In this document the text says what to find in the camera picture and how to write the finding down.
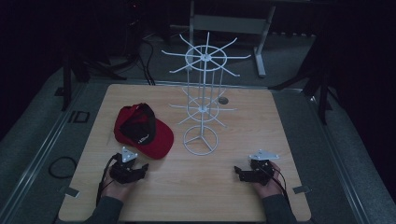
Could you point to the person's left hand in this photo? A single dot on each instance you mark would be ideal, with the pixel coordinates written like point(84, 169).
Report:
point(116, 189)

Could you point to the person's right hand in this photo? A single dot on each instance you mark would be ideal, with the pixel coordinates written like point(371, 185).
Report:
point(270, 186)

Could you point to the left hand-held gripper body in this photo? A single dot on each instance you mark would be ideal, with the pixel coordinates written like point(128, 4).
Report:
point(124, 170)

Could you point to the white metal desk frame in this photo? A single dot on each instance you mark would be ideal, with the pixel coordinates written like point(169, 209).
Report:
point(229, 24)

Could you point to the black metal stand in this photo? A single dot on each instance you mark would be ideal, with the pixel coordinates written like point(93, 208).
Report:
point(66, 87)
point(323, 96)

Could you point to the metal table bracket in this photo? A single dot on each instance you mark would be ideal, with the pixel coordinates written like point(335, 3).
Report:
point(301, 189)
point(69, 191)

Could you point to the grey round table grommet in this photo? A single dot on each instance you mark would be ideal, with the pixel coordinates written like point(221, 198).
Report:
point(223, 100)

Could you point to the red and black baseball cap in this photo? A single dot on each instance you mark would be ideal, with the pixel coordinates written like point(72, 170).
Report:
point(157, 140)

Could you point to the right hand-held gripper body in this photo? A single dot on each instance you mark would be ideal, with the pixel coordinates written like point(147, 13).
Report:
point(261, 174)

